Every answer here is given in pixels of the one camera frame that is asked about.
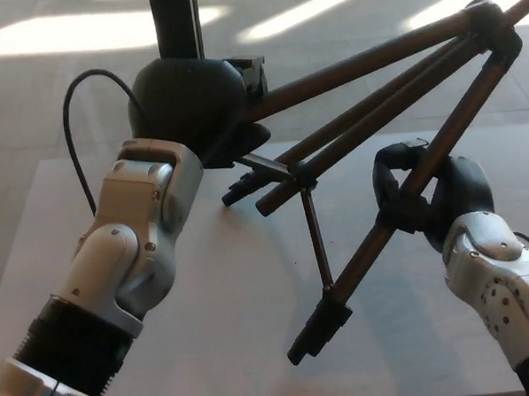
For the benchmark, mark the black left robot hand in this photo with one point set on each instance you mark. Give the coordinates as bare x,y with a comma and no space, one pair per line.
188,100

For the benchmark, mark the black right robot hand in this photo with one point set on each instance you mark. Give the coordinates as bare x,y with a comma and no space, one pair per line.
466,187

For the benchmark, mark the brown tripod with black joints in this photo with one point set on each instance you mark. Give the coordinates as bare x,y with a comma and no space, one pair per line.
329,80

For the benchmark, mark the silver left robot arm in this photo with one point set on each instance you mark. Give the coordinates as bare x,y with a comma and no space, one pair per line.
127,205

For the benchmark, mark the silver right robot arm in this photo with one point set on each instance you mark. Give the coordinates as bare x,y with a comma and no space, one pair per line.
495,283

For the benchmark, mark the black upright pillar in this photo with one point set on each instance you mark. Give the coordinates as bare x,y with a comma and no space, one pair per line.
175,25

